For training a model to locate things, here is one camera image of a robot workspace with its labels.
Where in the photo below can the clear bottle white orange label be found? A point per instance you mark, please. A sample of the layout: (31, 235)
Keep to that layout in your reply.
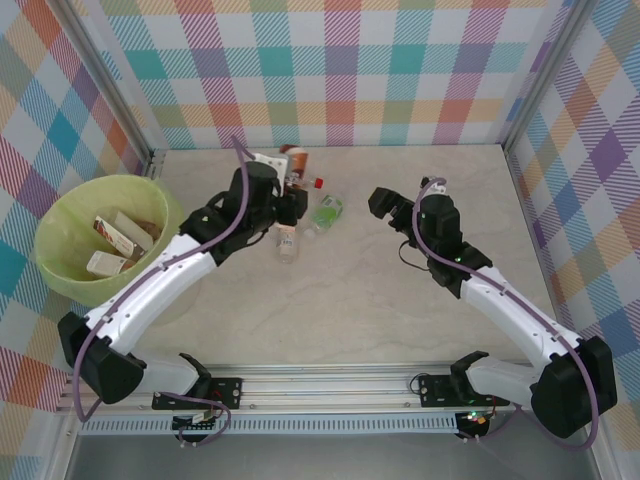
(287, 245)

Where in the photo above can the red label cola bottle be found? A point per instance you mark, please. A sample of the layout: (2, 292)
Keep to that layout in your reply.
(318, 183)

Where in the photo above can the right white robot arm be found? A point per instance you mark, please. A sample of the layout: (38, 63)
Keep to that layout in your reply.
(510, 310)

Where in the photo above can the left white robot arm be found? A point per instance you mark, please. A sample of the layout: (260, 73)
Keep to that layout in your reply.
(150, 285)

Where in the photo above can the green lined waste bin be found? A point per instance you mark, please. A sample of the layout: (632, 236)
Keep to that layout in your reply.
(57, 225)

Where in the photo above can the green label clear bottle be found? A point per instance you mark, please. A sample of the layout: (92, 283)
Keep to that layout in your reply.
(326, 214)

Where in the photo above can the plain beige carton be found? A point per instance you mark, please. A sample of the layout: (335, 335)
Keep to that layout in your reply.
(132, 227)

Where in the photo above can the red white patterned carton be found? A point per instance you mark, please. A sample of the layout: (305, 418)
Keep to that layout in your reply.
(112, 237)

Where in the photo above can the small circuit board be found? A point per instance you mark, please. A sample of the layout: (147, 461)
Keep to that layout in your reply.
(475, 420)
(197, 419)

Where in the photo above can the aluminium frame post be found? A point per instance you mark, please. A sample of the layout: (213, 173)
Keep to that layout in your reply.
(107, 85)
(547, 75)

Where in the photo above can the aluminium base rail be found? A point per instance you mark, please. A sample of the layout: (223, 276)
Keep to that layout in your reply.
(325, 392)

